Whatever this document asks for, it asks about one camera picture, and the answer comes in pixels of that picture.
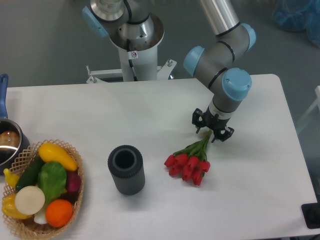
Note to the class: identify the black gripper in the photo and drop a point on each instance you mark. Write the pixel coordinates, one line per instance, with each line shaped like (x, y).
(214, 119)

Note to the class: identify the red tulip bouquet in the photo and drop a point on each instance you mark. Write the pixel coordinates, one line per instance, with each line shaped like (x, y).
(190, 162)

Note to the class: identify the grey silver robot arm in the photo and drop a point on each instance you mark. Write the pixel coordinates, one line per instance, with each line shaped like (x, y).
(136, 32)

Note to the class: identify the dark grey ribbed vase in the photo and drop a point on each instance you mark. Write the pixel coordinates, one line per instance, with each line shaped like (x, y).
(126, 167)

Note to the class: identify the black device at table edge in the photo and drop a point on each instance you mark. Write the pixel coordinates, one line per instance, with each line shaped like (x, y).
(311, 214)

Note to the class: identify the blue plastic bag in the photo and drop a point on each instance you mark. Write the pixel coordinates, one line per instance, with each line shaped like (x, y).
(299, 16)

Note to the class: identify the purple red onion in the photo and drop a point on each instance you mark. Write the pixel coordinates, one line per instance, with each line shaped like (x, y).
(73, 182)

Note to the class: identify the yellow squash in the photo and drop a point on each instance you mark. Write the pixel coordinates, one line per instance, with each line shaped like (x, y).
(50, 152)

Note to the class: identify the green lettuce leaf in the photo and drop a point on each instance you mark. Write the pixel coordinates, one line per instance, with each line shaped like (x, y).
(52, 181)

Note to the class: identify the orange fruit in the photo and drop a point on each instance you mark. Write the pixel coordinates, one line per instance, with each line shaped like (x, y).
(59, 212)

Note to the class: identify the green cucumber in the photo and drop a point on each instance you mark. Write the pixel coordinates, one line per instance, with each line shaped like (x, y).
(30, 175)

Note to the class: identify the white leek stalk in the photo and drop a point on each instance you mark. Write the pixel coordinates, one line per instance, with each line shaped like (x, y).
(40, 216)

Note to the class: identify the white round radish slice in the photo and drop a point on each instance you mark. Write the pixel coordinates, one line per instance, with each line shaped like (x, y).
(29, 200)

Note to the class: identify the woven wicker basket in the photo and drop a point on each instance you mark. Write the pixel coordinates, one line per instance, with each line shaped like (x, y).
(27, 229)

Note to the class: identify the yellow bell pepper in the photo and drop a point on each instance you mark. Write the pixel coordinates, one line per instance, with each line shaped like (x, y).
(9, 208)

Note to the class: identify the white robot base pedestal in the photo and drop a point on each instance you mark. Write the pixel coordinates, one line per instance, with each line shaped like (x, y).
(135, 66)

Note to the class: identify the white frame at right edge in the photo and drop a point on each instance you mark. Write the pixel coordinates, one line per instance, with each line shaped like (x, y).
(310, 113)

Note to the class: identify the blue handled saucepan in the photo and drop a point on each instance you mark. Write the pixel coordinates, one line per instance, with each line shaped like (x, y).
(12, 139)

